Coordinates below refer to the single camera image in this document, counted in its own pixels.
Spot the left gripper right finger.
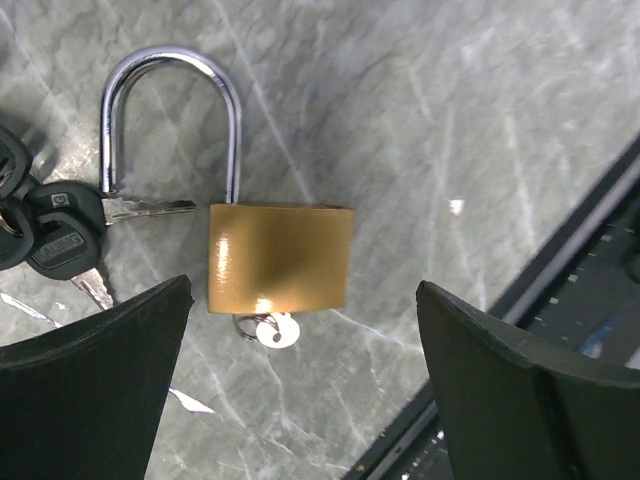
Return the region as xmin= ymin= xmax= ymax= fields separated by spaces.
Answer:
xmin=416 ymin=281 xmax=639 ymax=479

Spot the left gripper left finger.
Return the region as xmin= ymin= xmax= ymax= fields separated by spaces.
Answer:
xmin=1 ymin=275 xmax=193 ymax=479

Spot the black key bunch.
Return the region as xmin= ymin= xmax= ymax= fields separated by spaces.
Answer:
xmin=1 ymin=127 xmax=195 ymax=310

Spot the small brass key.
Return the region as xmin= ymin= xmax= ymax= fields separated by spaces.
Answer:
xmin=233 ymin=312 xmax=301 ymax=349

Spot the brass padlock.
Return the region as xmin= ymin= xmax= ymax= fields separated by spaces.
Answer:
xmin=99 ymin=46 xmax=355 ymax=315

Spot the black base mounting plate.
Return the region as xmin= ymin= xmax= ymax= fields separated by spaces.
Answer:
xmin=346 ymin=141 xmax=639 ymax=479

